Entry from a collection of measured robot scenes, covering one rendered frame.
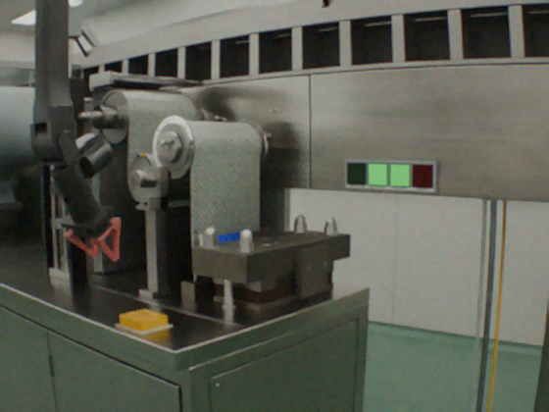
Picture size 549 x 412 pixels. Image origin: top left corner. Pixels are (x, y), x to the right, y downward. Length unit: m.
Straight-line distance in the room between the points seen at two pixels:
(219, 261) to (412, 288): 2.90
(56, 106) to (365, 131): 0.77
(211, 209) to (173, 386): 0.49
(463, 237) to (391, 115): 2.50
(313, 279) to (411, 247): 2.68
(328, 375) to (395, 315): 2.75
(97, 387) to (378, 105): 0.93
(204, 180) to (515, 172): 0.71
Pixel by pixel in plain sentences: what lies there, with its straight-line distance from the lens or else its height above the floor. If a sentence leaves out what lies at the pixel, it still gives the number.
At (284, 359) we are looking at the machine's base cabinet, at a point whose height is 0.80.
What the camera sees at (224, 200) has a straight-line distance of 1.44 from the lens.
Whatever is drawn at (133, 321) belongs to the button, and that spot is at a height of 0.92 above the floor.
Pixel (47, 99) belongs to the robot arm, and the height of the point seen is 1.33.
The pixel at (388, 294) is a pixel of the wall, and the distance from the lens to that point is 4.17.
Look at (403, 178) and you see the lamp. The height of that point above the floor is 1.18.
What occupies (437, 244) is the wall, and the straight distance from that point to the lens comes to 3.95.
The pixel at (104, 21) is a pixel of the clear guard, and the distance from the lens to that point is 2.23.
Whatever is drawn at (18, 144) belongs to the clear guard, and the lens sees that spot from 2.26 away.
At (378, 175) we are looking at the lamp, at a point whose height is 1.18.
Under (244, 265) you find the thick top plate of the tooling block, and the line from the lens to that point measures 1.22.
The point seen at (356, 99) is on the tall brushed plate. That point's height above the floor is 1.37.
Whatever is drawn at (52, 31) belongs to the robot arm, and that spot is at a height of 1.45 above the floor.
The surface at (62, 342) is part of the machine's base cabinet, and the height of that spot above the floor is 0.80.
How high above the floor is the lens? 1.24
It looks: 5 degrees down
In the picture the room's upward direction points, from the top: straight up
